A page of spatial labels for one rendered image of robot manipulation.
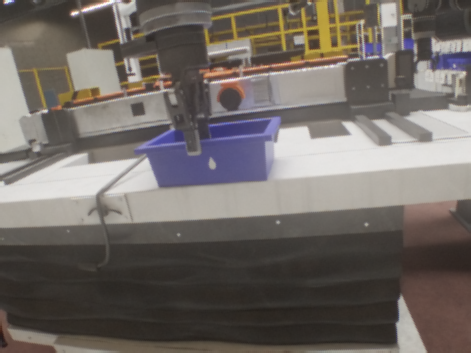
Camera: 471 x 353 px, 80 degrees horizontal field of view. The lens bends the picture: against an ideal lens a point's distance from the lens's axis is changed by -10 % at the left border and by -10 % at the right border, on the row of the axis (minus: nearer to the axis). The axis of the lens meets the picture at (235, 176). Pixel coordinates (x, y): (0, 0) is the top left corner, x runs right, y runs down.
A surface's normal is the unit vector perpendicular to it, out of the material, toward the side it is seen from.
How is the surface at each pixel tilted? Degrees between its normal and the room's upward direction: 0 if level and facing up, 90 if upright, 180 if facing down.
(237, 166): 95
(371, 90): 90
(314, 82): 90
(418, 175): 90
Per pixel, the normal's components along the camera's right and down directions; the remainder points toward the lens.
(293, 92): -0.17, 0.35
